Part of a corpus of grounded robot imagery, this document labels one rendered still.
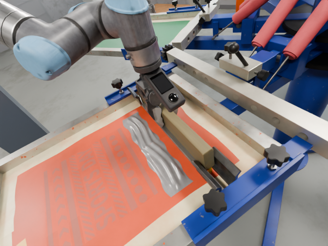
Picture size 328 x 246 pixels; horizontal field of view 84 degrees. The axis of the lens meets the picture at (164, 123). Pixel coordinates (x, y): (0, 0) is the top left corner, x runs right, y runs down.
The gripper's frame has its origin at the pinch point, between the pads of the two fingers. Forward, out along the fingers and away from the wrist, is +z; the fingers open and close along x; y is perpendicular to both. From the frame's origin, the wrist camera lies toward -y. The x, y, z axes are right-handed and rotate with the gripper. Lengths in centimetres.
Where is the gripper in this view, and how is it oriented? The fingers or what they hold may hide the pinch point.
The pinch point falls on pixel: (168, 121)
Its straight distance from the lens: 56.6
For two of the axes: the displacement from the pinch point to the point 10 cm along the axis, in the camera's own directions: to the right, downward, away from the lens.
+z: 2.4, 6.7, 7.0
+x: -8.4, 5.1, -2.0
